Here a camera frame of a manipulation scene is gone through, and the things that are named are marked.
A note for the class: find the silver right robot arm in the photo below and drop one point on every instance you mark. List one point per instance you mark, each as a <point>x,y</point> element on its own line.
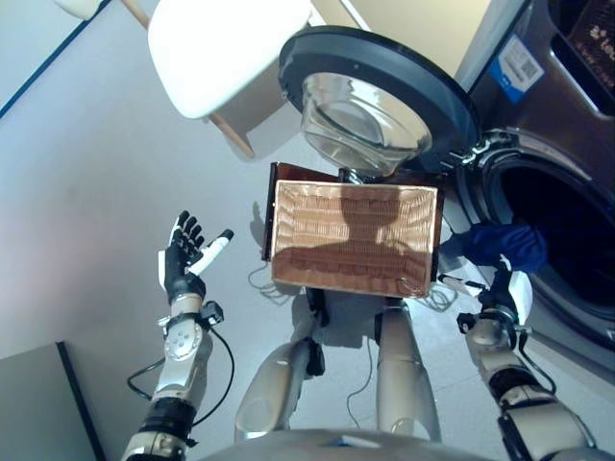
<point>519,394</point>

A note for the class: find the grey robot torso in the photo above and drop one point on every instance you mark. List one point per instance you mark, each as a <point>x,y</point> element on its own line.
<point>351,446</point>

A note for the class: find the dark washing machine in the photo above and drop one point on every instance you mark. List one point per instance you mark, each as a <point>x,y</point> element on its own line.
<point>567,158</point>

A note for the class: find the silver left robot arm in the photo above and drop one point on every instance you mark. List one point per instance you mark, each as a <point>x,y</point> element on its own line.
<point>180,370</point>

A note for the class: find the blue energy label sticker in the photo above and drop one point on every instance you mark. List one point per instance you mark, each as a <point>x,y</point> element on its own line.
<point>519,69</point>

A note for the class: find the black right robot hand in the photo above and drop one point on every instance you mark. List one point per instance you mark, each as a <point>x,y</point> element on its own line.
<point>514,288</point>

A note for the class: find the round washing machine door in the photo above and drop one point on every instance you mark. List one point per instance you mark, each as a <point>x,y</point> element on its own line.
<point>384,62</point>

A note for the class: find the blue garment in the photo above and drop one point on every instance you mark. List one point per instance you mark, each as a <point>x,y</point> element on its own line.
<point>504,242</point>

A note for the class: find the white chair with wooden legs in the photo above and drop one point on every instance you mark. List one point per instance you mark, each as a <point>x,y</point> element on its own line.
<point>226,53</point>

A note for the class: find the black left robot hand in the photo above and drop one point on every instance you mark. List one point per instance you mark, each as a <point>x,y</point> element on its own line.
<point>175,269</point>

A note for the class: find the white cabinet side panel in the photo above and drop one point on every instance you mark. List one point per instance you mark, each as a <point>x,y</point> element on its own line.
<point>495,43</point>

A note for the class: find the grey box with dark edge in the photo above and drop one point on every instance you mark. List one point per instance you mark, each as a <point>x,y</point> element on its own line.
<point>38,408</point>

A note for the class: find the silver right robot leg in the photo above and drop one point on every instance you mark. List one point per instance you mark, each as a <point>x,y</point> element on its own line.
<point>403,374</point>

